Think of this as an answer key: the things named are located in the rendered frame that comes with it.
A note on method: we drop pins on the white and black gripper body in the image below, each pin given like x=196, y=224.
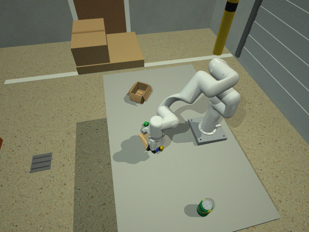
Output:
x=156, y=144

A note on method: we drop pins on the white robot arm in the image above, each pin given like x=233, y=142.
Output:
x=224, y=100

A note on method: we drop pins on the green drink can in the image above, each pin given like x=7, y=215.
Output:
x=205, y=207

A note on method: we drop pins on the brown cardboard box with flaps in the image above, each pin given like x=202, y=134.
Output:
x=139, y=92

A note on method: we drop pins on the tan square mat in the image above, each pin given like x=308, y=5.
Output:
x=144, y=139

